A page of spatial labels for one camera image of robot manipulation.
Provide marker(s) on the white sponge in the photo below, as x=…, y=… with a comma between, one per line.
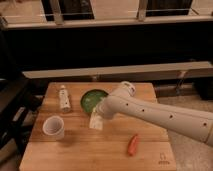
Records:
x=96, y=123

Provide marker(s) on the orange carrot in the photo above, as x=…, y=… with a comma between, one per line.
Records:
x=133, y=145

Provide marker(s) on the green ceramic bowl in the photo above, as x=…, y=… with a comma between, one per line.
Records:
x=91, y=98

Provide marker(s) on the black side furniture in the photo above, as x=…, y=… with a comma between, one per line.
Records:
x=15, y=103

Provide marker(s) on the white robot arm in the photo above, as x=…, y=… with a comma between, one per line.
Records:
x=194, y=124

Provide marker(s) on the white patterned bottle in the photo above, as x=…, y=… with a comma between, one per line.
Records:
x=64, y=99

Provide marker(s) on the wooden cutting board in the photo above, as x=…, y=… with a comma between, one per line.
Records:
x=85, y=149

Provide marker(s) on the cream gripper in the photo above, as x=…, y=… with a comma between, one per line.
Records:
x=94, y=113

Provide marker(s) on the long metal rail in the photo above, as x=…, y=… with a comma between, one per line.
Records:
x=164, y=71

